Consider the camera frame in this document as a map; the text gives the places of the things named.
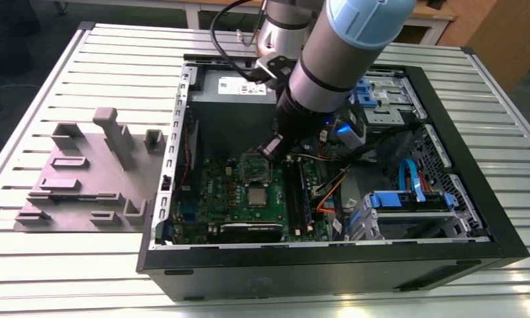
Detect metal socket cover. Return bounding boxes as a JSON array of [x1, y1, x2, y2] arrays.
[[243, 153, 275, 185]]

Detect silver CPU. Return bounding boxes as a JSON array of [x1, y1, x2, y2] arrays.
[[249, 186, 272, 205]]

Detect CPU socket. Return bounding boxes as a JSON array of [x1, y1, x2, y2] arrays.
[[245, 183, 279, 210]]

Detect grey power supply unit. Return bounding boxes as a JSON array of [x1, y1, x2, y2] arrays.
[[189, 69, 293, 156]]

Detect blue drive bay latch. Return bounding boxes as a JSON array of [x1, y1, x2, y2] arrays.
[[352, 77, 380, 109]]

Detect metal optical drive cage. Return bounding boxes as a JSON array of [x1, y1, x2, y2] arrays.
[[348, 68, 429, 142]]

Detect black RAM slot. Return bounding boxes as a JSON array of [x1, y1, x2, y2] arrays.
[[283, 156, 304, 235]]

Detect black RAM stick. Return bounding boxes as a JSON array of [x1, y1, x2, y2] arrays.
[[293, 158, 316, 231]]

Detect green Dell motherboard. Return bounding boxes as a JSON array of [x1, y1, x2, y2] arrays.
[[172, 155, 332, 244]]

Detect black graphics card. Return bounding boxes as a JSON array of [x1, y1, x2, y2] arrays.
[[207, 221, 287, 244]]

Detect hard disk in blue carrier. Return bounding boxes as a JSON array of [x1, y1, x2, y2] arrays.
[[364, 191, 456, 213]]

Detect metal disk bay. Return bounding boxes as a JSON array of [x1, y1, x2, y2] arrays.
[[357, 190, 489, 241]]

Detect black open PC case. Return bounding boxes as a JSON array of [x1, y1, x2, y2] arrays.
[[135, 52, 530, 301]]

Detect grey parts rack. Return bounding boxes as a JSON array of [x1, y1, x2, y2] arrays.
[[14, 106, 169, 233]]

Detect wooden cabinet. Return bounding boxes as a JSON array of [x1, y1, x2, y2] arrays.
[[437, 0, 530, 92]]

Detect RAM stick gold contacts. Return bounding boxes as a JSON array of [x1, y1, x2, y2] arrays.
[[48, 193, 119, 203]]

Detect mixed colour power wires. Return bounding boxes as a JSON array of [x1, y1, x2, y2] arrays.
[[287, 145, 344, 164]]

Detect white rounded wrist camera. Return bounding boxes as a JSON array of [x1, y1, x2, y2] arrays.
[[335, 119, 367, 149]]

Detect black sleeved cable bundle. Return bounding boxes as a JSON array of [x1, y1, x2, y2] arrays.
[[313, 124, 425, 196]]

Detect grey boxy wrist camera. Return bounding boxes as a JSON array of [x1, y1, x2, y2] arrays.
[[253, 54, 293, 89]]

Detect orange wire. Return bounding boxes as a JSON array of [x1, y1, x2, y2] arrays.
[[316, 180, 344, 215]]

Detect thin red wire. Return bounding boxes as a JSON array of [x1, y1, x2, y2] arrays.
[[179, 155, 193, 186]]

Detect thin cable metal plug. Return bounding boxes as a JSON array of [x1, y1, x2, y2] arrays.
[[235, 0, 271, 46]]

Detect blue SATA wire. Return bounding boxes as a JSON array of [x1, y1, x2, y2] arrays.
[[399, 158, 427, 203]]

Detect thick black camera cable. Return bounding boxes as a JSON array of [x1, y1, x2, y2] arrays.
[[211, 0, 267, 83]]

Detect wooden desk white frame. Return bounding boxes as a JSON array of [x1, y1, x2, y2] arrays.
[[183, 0, 459, 46]]

